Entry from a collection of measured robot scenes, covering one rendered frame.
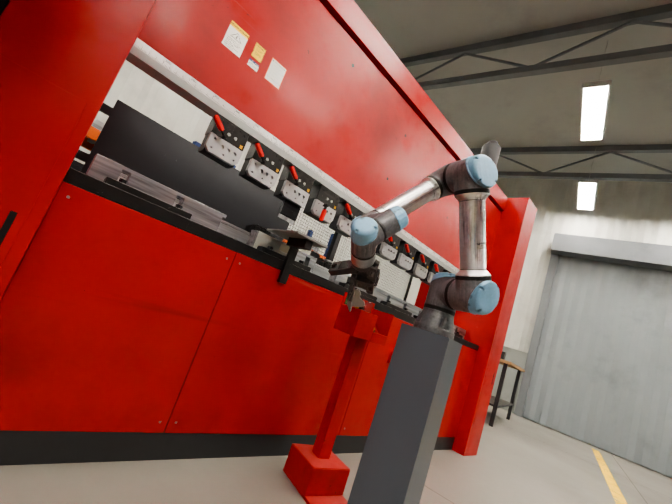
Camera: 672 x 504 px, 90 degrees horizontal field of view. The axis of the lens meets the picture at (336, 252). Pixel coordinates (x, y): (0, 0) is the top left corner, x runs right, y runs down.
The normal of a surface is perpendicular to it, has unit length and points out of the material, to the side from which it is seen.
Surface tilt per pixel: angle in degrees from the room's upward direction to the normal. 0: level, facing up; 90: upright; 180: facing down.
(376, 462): 90
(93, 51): 90
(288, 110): 90
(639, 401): 90
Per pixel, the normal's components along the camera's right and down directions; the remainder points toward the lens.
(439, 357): -0.53, -0.33
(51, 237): 0.66, 0.09
